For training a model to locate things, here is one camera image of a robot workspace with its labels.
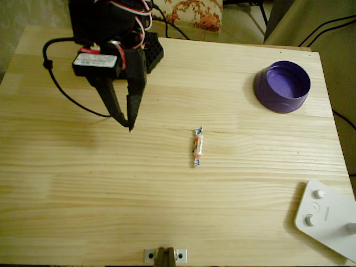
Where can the metal mounting bracket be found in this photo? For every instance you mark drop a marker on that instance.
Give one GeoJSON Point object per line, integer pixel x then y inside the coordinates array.
{"type": "Point", "coordinates": [180, 255]}

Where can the dark olive clamp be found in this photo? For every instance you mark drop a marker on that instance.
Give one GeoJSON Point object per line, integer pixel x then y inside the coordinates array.
{"type": "Point", "coordinates": [165, 257]}

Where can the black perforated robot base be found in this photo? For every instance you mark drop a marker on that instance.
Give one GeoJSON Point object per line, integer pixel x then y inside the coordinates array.
{"type": "Point", "coordinates": [154, 53]}

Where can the white candy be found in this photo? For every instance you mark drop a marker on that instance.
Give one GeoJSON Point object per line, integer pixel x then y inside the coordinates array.
{"type": "Point", "coordinates": [197, 146]}

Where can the white device with knobs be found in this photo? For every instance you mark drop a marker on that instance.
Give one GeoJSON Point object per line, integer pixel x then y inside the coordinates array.
{"type": "Point", "coordinates": [331, 219]}

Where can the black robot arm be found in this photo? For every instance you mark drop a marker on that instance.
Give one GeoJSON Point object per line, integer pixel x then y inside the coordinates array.
{"type": "Point", "coordinates": [97, 19]}

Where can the black stand leg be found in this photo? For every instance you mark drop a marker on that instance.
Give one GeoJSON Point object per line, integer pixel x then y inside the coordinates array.
{"type": "Point", "coordinates": [263, 12]}

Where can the purple bowl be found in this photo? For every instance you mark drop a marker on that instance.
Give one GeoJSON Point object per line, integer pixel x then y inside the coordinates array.
{"type": "Point", "coordinates": [281, 97]}

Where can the black gripper with label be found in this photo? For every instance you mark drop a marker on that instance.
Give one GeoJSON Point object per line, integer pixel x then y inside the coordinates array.
{"type": "Point", "coordinates": [135, 73]}

